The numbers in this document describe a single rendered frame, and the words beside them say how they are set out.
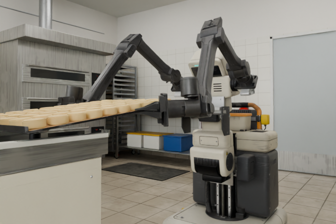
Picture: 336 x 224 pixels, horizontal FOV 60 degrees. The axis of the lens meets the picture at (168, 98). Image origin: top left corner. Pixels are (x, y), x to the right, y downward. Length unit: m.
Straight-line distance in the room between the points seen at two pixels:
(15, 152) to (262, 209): 1.57
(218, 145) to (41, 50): 3.24
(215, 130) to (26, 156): 1.23
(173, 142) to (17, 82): 2.49
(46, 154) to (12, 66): 3.64
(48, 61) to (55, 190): 3.77
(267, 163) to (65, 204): 1.38
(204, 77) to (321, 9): 3.94
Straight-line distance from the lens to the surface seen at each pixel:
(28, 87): 4.28
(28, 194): 0.72
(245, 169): 1.79
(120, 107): 0.88
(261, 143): 1.90
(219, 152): 1.68
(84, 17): 6.31
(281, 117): 4.83
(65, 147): 0.77
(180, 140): 4.83
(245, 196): 2.00
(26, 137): 1.05
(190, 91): 0.92
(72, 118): 0.77
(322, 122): 4.72
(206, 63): 1.11
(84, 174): 0.81
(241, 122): 1.98
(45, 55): 4.44
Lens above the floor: 0.97
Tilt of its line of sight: 2 degrees up
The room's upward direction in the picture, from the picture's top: straight up
